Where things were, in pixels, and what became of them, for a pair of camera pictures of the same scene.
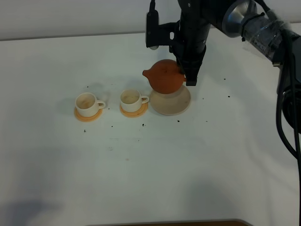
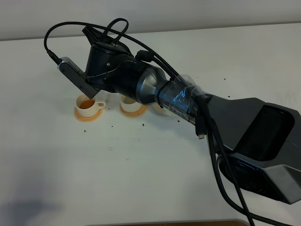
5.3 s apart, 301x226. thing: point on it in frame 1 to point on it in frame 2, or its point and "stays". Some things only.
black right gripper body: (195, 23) to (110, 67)
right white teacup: (131, 100) stays
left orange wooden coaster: (88, 119) stays
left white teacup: (87, 105) stays
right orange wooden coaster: (131, 114) stays
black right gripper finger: (191, 72) to (93, 35)
